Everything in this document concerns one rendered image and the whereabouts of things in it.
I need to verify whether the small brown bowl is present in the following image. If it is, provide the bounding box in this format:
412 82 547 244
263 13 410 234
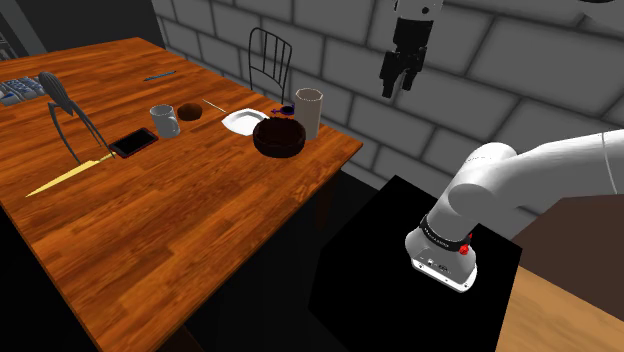
175 102 204 123

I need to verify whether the white plate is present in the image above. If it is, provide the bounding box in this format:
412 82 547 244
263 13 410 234
220 107 271 138

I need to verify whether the large dark brown bowl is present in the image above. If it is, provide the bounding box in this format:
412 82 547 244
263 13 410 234
251 116 308 159

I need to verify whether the grey keyboard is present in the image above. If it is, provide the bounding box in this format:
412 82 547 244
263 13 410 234
0 74 48 108

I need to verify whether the tall beige cup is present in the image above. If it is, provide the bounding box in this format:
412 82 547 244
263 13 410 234
293 87 324 142

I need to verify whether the dark grey tripod citrus juicer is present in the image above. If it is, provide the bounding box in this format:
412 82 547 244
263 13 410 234
37 70 116 165

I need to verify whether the black metal chair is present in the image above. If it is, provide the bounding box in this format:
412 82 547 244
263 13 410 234
247 26 294 102

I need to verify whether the black robot stand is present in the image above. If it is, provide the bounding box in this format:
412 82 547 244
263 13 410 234
308 174 524 352

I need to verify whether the grey mug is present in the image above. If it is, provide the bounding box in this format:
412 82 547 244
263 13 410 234
148 103 182 140

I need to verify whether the blue pen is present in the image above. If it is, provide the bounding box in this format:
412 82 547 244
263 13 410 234
143 69 178 83

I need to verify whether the black phone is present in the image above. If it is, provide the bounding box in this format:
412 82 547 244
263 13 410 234
107 127 160 160

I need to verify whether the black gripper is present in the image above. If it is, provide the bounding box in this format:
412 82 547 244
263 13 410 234
379 16 436 100

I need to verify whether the yellow knife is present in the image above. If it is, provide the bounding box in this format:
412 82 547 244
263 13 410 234
25 151 118 199

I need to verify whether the brown wooden table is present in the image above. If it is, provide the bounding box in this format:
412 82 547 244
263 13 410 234
0 36 365 352

